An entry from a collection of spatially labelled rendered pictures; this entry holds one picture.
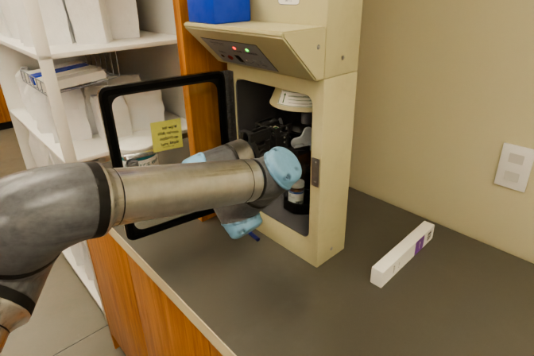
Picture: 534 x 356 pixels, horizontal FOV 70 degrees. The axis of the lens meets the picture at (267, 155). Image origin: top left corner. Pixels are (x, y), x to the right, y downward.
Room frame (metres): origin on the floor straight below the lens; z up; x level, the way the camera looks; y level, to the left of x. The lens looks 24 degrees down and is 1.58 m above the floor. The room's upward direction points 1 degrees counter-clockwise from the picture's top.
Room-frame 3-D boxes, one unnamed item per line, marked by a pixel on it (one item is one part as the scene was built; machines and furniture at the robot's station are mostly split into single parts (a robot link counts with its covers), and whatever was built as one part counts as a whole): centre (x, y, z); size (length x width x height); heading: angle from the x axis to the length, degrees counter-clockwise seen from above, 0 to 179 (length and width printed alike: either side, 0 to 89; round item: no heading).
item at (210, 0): (0.90, 0.10, 1.56); 0.10 x 0.10 x 0.09; 42
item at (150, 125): (0.89, 0.23, 1.19); 0.30 x 0.01 x 0.40; 123
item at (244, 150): (0.78, 0.07, 1.23); 0.08 x 0.05 x 0.08; 42
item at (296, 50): (0.83, 0.03, 1.46); 0.32 x 0.12 x 0.10; 42
